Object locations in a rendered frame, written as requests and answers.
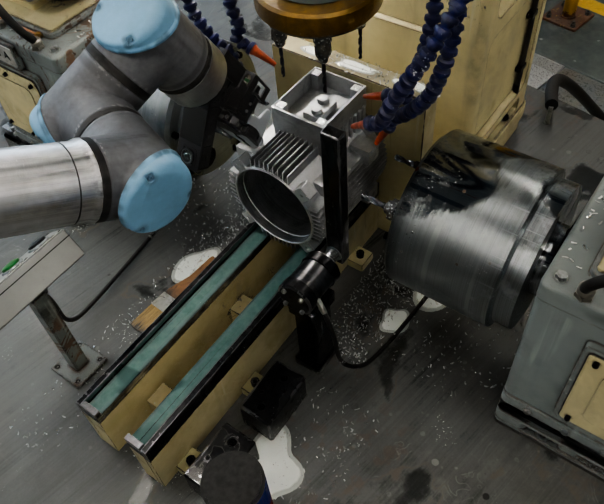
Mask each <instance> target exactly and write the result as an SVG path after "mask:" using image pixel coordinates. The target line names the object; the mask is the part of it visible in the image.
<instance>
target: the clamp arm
mask: <svg viewBox="0 0 604 504"><path fill-rule="evenodd" d="M320 144H321V161H322V177H323V194H324V210H325V227H326V243H327V249H326V252H327V251H328V250H329V249H330V250H329V251H328V252H331V253H332V252H333V251H334V250H335V252H334V253H333V254H334V256H335V257H337V256H338V254H339V257H338V258H337V260H336V261H337V262H339V263H341V264H343V263H344V262H345V261H346V260H347V259H348V257H349V228H348V181H347V134H346V132H345V131H343V130H341V129H338V128H336V127H333V126H331V125H327V126H326V127H325V128H324V129H323V130H322V131H321V132H320ZM326 252H325V253H326Z"/></svg>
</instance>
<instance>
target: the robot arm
mask: <svg viewBox="0 0 604 504"><path fill-rule="evenodd" d="M92 30H93V35H94V39H93V40H92V41H91V42H90V43H89V44H88V45H87V47H86V48H85V49H84V50H83V51H82V52H81V53H80V55H79V56H78V57H77V58H76V59H75V60H74V62H73V63H72V64H71V65H70V66H69V67H68V69H67V70H66V71H65V72H64V73H63V74H62V76H61V77H60V78H59V79H58V80H57V81H56V83H55V84H54V85H53V86H52V87H51V88H50V89H49V91H48V92H47V93H44V94H43V95H42V96H41V97H40V99H39V101H38V104H37V105H36V106H35V108H34V109H33V110H32V111H31V113H30V116H29V122H30V126H31V128H32V130H33V132H34V133H35V135H36V136H37V137H38V139H40V140H41V141H43V143H42V144H33V145H23V146H14V147H4V148H0V239H3V238H8V237H14V236H19V235H25V234H30V233H35V232H41V231H46V230H52V229H57V228H62V227H68V226H73V225H79V224H88V225H90V224H95V223H102V222H107V221H112V220H117V219H119V220H120V222H121V224H122V225H123V226H124V227H125V228H127V229H130V230H131V231H134V232H137V233H149V232H153V231H156V230H159V229H161V228H163V227H164V226H166V225H168V224H169V223H170V222H172V221H173V220H174V219H175V218H176V217H177V216H178V215H179V214H180V213H181V211H182V210H183V209H184V207H185V206H186V204H187V202H188V200H189V197H190V194H191V190H192V177H191V174H190V171H189V169H190V170H192V171H193V172H198V171H202V170H205V169H208V168H209V163H210V158H211V152H212V147H213V141H214V136H215V131H216V126H217V127H219V128H220V129H222V130H223V131H225V132H227V133H228V134H230V135H231V136H233V137H234V138H236V139H238V140H239V141H241V142H242V143H244V144H246V145H247V146H250V147H252V148H256V147H261V146H262V144H263V141H264V140H263V135H264V132H265V130H266V127H267V125H268V122H269V119H270V116H271V112H270V110H268V109H266V110H265V111H264V112H263V113H261V114H260V115H259V116H258V117H256V116H255V115H254V114H252V111H254V109H255V108H256V106H257V104H258V102H259V100H260V101H261V102H262V103H264V101H265V99H266V97H267V95H268V93H269V91H270V89H269V88H268V86H267V85H266V84H265V83H264V82H263V81H262V80H261V79H260V78H259V76H258V75H257V74H255V73H253V72H250V71H248V70H246V69H245V68H244V67H243V66H242V64H241V63H240V62H239V61H238V60H237V59H236V58H235V57H234V56H233V55H232V54H231V53H230V51H229V50H227V49H225V48H222V47H218V46H216V45H214V44H213V43H212V41H211V40H210V39H209V38H208V37H207V36H206V35H204V34H203V33H202V32H201V31H200V30H199V29H198V28H197V27H196V26H195V25H194V24H193V23H192V21H191V20H190V19H189V18H188V17H187V16H186V15H185V14H184V13H183V12H182V11H181V10H180V9H179V7H178V5H177V3H176V2H175V1H174V0H100V1H99V3H98V5H97V7H96V9H95V12H94V13H93V17H92ZM249 75H250V76H251V79H250V80H249V79H247V78H248V76H249ZM245 77H247V78H245ZM258 81H259V82H260V83H261V84H262V85H263V87H264V90H263V92H262V94H261V96H259V95H258V93H259V91H260V89H261V88H260V87H259V86H258V85H257V83H258ZM157 89H159V90H160V91H162V92H163V93H164V94H166V95H167V96H168V97H169V98H171V99H172V100H173V101H174V102H176V103H177V104H178V105H181V106H183V107H184V109H183V115H182V122H181V128H180V134H179V140H178V147H177V152H176V151H175V150H172V149H171V148H170V147H169V146H168V145H167V144H166V142H165V141H164V140H163V139H162V138H161V137H160V136H159V135H158V134H157V133H156V132H155V131H154V130H153V128H152V127H151V126H150V125H149V124H148V123H147V122H146V121H145V120H144V119H143V118H142V116H141V115H140V114H139V113H138V112H137V111H138V110H139V109H140V108H141V107H142V106H143V104H144V103H145V102H146V101H147V100H148V99H149V98H150V96H151V95H153V93H154V92H155V91H156V90H157Z"/></svg>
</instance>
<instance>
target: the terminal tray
mask: <svg viewBox="0 0 604 504"><path fill-rule="evenodd" d="M316 70H318V71H319V73H318V74H315V73H314V72H315V71H316ZM322 78H323V74H322V69H321V68H319V67H316V66H315V67H314V68H313V69H312V70H311V71H309V72H308V73H307V74H306V75H305V76H304V77H303V78H302V79H301V80H300V81H298V82H297V83H296V84H295V85H294V86H293V87H292V88H291V89H290V90H288V91H287V92H286V93H285V94H284V95H283V96H282V97H281V98H280V99H279V100H277V101H276V102H275V103H274V104H273V105H272V106H271V111H272V119H273V126H274V130H275V134H276V133H277V132H278V131H279V130H281V133H282V132H283V131H285V132H286V133H287V132H290V135H291V134H292V133H294V135H295V137H296V136H297V135H299V140H300V139H301V138H302V137H303V139H304V142H305V141H306V140H308V143H309V145H310V144H311V143H313V149H314V148H315V147H316V146H318V155H319V156H320V157H321V144H320V132H321V131H322V130H323V129H324V128H325V127H326V126H327V125H331V126H333V127H336V128H338V129H341V130H343V131H345V132H346V134H347V142H348V137H350V138H352V137H353V132H354V133H357V129H351V127H350V126H351V124H353V123H356V122H359V121H362V120H364V118H365V117H366V99H364V98H363V94H366V86H365V85H363V84H360V83H357V82H355V81H352V80H350V79H347V78H345V77H342V76H339V75H337V74H334V73H332V72H329V71H326V80H327V84H326V86H327V93H324V92H323V86H324V85H323V83H322ZM354 86H359V88H358V89H354ZM279 103H284V106H279ZM319 120H324V123H319V122H318V121H319Z"/></svg>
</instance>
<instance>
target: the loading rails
mask: <svg viewBox="0 0 604 504"><path fill-rule="evenodd" d="M348 228H349V257H348V259H347V260H346V261H345V262H344V263H343V264H341V263H339V262H337V261H336V264H337V265H338V267H339V270H340V273H341V272H342V271H343V270H344V269H345V267H346V266H347V265H349V266H351V267H353V268H355V269H357V270H359V271H361V272H363V270H364V269H365V268H366V267H367V265H368V264H369V263H370V262H371V260H372V259H373V253H372V252H371V251H369V250H366V249H364V248H362V247H363V245H364V244H365V243H366V242H367V241H368V239H369V238H370V237H371V236H372V234H373V233H374V232H375V231H376V230H377V228H378V206H376V205H374V204H372V203H369V204H367V203H365V202H362V201H360V202H359V203H358V204H357V206H356V207H355V208H354V209H353V210H352V211H351V212H350V213H349V215H348ZM308 253H309V252H308ZM308 253H306V252H305V251H304V250H303V248H302V247H301V246H299V247H298V249H297V250H295V246H294V247H293V249H291V246H289V247H287V245H286V244H285V245H284V246H283V243H282V242H281V243H280V244H279V242H278V239H277V241H275V240H274V237H273V238H272V239H271V238H270V234H269V235H268V236H267V235H266V232H265V231H264V232H262V230H261V227H260V226H259V225H258V224H257V223H256V222H253V223H248V224H247V225H246V226H245V227H244V228H243V230H242V231H241V232H240V233H239V234H238V235H237V236H236V237H235V238H234V239H233V240H232V241H231V242H230V243H229V244H228V245H227V246H226V247H225V248H224V249H223V250H222V251H221V252H220V253H219V254H218V255H217V256H216V257H215V258H214V259H213V261H212V262H211V263H210V264H209V265H208V266H207V267H206V268H205V269H204V270H203V271H202V272H201V273H200V274H199V275H198V276H197V277H196V278H195V279H194V280H193V281H192V282H191V283H190V284H189V285H188V286H187V287H186V288H185V289H184V291H183V292H182V293H181V294H180V295H179V296H178V297H177V298H176V299H175V300H174V301H173V302H172V303H171V304H170V305H169V306H168V307H167V308H166V309H165V310H164V311H163V312H162V313H161V314H160V315H159V316H158V317H157V318H156V319H155V320H154V322H153V323H152V324H151V325H150V326H149V327H148V328H147V329H146V330H145V331H144V332H143V333H142V334H141V335H140V336H139V337H138V338H137V339H136V340H135V341H134V342H133V343H132V344H131V345H130V346H129V347H128V348H127V349H126V350H125V351H124V353H123V354H122V355H121V356H120V357H119V358H118V359H117V360H116V361H115V362H114V363H113V364H112V365H111V366H110V367H109V368H108V369H107V370H106V371H105V372H104V373H103V374H102V375H101V376H100V377H99V378H98V379H97V380H96V381H95V382H94V384H93V385H92V386H91V387H90V388H89V389H88V390H87V391H86V392H85V393H84V394H83V395H82V396H81V397H80V398H79V399H78V400H77V401H76V404H77V405H78V406H79V408H80V409H81V411H82V412H83V413H84V415H85V416H86V418H87V419H88V420H89V422H90V423H91V425H92V426H93V427H94V429H95V430H96V432H97V433H98V435H99V436H100V437H101V439H103V440H104V441H106V442H107V443H108V444H109V445H111V446H112V447H113V448H115V449H116V450H117V451H120V449H121V448H122V447H123V446H124V445H125V443H127V444H128V445H129V447H130V448H131V450H132V451H133V453H134V454H135V456H136V458H137V459H138V461H139V462H140V464H141V465H142V467H143V468H144V470H145V471H146V473H147V474H149V475H150V476H151V477H153V478H154V479H155V480H157V481H158V482H160V483H161V484H162V485H163V486H164V487H165V486H166V485H167V484H168V483H169V482H170V480H171V479H172V478H173V477H174V476H175V474H176V473H177V472H178V471H179V472H180V473H182V474H183V475H184V473H185V471H186V470H187V469H188V468H189V466H190V465H191V464H192V463H193V462H194V460H195V459H196V458H197V457H198V455H199V454H200V453H201V452H200V451H199V450H197V448H198V446H199V445H200V444H201V443H202V442H203V440H204V439H205V438H206V437H207V435H208V434H209V433H210V432H211V431H212V429H213V428H214V427H215V426H216V424H217V423H218V422H219V421H220V420H221V418H222V417H223V416H224V415H225V414H226V412H227V411H228V410H229V409H230V407H231V406H232V405H233V404H234V403H235V401H236V400H237V399H238V398H239V396H240V395H241V394H242V393H243V394H245V395H246V396H247V395H248V394H249V393H250V392H251V390H252V389H253V388H254V387H255V386H256V385H257V383H258V382H259V381H260V379H261V378H262V377H263V375H262V374H260V373H259V372H260V371H261V370H262V368H263V367H264V366H265V365H266V364H267V362H268V361H269V360H270V359H271V357H272V356H273V355H274V354H275V353H276V351H277V350H278V349H279V348H280V347H281V345H282V344H283V343H284V342H285V340H286V339H287V338H288V337H289V336H290V334H291V333H292V332H293V331H294V329H295V328H296V320H295V315H294V314H292V313H290V312H289V308H288V306H284V305H283V302H284V301H283V300H282V299H281V297H280V294H279V286H280V285H281V284H282V283H283V281H284V280H285V279H286V278H288V277H290V276H291V275H292V274H293V273H294V272H295V270H296V269H297V268H298V267H299V266H300V265H301V264H302V260H303V259H304V257H305V256H306V255H307V254H308Z"/></svg>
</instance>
